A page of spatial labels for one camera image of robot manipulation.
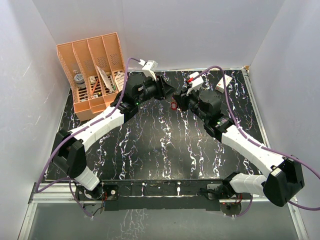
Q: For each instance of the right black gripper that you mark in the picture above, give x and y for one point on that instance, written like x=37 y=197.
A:
x=182 y=98

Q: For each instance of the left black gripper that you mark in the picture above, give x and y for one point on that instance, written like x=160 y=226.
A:
x=163 y=89

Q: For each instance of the red key tag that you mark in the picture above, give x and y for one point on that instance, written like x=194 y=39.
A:
x=173 y=105

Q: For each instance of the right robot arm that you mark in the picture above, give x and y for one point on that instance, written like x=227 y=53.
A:
x=222 y=128

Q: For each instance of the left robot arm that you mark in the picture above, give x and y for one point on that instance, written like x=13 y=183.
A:
x=70 y=147

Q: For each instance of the small white red box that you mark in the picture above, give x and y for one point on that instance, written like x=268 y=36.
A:
x=223 y=83

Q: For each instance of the white labelled packet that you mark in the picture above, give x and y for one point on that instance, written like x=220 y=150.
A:
x=119 y=79

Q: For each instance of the white printed card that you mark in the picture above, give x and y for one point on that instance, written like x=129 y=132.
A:
x=105 y=79

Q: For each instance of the small beige box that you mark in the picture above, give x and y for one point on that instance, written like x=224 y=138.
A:
x=93 y=79

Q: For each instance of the orange plastic file organizer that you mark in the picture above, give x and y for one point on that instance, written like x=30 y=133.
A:
x=84 y=56

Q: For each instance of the grey round canister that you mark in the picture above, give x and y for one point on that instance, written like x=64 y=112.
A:
x=79 y=80

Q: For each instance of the black front base bar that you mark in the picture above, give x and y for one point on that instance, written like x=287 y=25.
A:
x=206 y=194

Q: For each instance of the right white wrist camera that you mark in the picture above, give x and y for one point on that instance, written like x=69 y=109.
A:
x=194 y=82

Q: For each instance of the aluminium frame rail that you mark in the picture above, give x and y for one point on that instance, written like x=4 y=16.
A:
x=281 y=172

